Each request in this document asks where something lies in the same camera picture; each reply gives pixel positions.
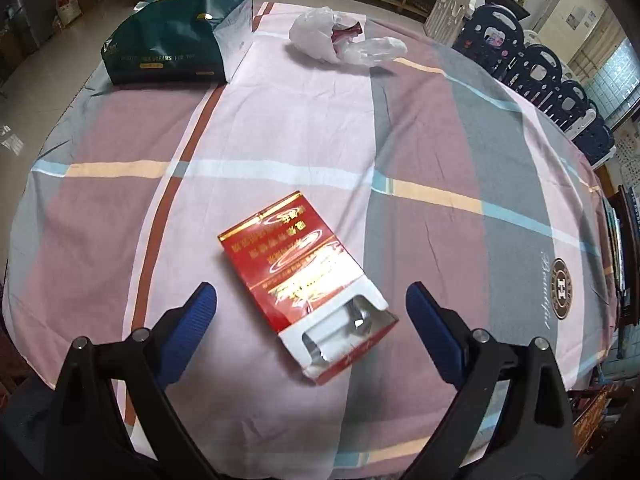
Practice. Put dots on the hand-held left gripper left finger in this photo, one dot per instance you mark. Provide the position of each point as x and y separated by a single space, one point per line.
192 320

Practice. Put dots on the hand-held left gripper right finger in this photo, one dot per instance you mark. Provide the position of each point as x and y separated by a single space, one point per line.
430 320

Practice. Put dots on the red cardboard box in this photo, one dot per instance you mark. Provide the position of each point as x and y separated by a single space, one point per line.
290 260

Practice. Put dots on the dark green paper bag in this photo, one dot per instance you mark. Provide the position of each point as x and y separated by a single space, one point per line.
160 45

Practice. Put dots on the plaid tablecloth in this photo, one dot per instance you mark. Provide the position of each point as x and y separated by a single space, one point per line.
300 135

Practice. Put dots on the row of navy plastic chairs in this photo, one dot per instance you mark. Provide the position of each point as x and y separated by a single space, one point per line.
540 75

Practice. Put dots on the dark red packet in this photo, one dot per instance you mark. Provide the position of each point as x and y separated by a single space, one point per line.
346 35

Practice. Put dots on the white plastic bag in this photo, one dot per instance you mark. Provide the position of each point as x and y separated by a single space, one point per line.
312 35

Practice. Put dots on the red and white sack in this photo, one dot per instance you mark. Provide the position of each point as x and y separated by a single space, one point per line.
69 7

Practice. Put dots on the grey metal cabinet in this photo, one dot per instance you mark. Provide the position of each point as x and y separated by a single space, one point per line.
22 22

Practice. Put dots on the white cabinet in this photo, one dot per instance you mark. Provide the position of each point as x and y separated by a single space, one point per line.
570 5

